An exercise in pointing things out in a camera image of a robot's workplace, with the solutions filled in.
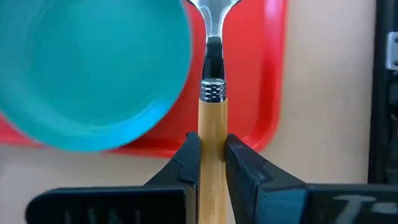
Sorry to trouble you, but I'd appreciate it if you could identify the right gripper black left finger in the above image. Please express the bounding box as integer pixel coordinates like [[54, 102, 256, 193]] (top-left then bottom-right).
[[25, 131, 201, 224]]

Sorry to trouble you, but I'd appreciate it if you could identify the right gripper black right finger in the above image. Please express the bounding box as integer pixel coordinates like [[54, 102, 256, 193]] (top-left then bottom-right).
[[224, 133, 398, 224]]

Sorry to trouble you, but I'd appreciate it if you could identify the spoon with wooden handle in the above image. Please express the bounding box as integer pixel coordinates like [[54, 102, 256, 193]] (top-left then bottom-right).
[[185, 0, 243, 224]]

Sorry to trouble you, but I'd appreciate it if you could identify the teal round plate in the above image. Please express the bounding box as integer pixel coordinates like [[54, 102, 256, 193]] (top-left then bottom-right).
[[0, 0, 193, 153]]

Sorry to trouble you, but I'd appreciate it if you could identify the red plastic tray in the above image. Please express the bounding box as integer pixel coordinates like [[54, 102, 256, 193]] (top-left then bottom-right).
[[0, 0, 288, 159]]

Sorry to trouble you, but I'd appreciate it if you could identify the black aluminium table frame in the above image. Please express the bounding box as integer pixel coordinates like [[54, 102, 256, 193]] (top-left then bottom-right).
[[368, 0, 398, 186]]

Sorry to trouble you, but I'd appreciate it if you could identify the silver metal bracket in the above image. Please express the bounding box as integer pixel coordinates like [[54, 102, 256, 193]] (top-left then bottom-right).
[[385, 30, 398, 71]]

